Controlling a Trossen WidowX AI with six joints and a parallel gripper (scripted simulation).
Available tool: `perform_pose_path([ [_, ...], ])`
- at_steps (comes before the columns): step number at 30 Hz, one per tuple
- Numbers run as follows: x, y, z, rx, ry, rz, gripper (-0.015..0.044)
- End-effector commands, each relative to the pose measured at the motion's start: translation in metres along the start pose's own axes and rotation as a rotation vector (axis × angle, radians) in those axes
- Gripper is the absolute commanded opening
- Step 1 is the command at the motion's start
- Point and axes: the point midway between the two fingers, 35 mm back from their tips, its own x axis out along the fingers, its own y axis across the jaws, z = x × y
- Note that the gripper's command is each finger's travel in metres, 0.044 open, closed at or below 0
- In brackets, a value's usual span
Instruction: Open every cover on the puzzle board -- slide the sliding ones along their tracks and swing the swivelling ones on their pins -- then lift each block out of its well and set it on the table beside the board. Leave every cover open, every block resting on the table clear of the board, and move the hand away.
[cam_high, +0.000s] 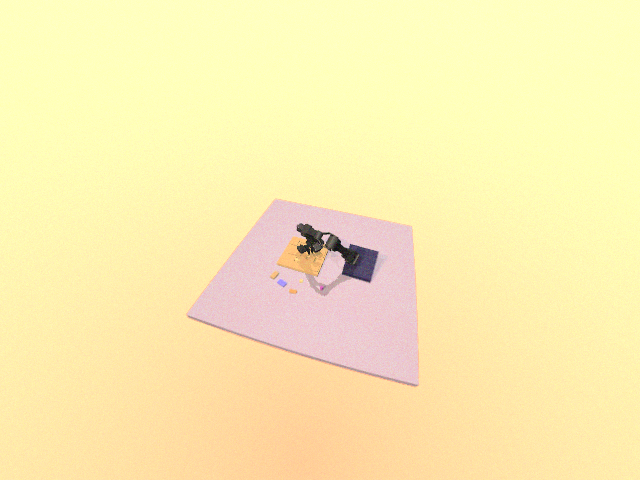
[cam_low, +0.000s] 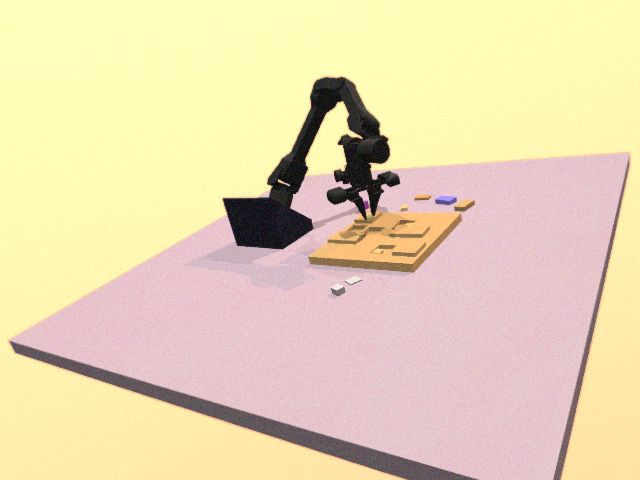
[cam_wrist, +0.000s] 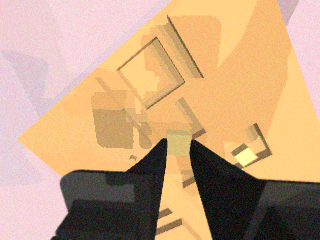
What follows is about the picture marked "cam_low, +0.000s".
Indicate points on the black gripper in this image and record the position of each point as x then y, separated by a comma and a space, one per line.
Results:
361, 176

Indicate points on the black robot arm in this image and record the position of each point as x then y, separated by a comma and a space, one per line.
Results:
326, 93

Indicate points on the purple block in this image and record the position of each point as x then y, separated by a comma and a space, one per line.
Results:
447, 200

